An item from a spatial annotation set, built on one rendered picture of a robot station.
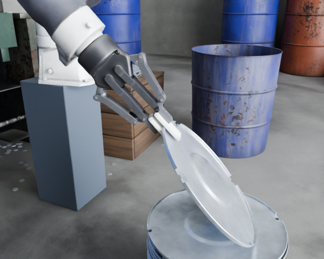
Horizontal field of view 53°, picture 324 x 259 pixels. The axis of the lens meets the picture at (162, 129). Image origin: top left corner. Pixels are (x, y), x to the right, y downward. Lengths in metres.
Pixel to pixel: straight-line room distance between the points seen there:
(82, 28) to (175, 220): 0.43
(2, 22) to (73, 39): 1.04
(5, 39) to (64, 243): 0.94
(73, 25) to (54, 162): 0.67
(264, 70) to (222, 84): 0.19
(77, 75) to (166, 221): 0.54
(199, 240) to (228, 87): 0.88
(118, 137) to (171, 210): 0.80
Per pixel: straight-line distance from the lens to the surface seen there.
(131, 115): 0.62
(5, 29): 1.62
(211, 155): 0.79
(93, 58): 0.58
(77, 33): 0.58
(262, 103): 1.51
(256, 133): 1.56
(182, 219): 0.73
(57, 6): 0.59
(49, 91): 1.07
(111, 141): 1.52
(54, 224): 1.17
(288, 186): 1.40
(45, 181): 1.24
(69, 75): 1.04
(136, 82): 0.60
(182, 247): 0.66
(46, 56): 1.08
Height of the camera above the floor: 0.68
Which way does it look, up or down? 21 degrees down
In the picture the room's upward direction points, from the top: straight up
